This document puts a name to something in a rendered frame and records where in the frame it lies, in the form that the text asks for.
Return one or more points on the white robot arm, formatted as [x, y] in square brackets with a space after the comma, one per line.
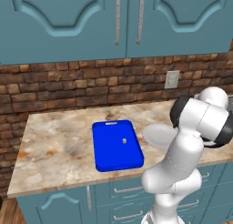
[182, 160]

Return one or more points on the small grey dessert item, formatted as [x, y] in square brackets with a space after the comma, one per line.
[124, 140]

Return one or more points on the blue tray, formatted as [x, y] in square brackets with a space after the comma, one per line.
[115, 151]

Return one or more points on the white plate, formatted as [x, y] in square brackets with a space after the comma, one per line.
[157, 135]

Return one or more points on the teal drawer front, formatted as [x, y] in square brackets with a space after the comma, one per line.
[209, 170]
[121, 208]
[127, 185]
[200, 209]

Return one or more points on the teal upper cupboard door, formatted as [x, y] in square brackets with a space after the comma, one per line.
[182, 39]
[60, 45]

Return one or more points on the teal cupboard door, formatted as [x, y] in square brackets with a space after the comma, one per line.
[54, 209]
[60, 45]
[182, 39]
[224, 197]

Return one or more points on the teal lower cupboard door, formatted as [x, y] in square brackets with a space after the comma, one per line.
[54, 209]
[224, 197]

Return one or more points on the grey wall socket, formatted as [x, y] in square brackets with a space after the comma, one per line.
[172, 79]

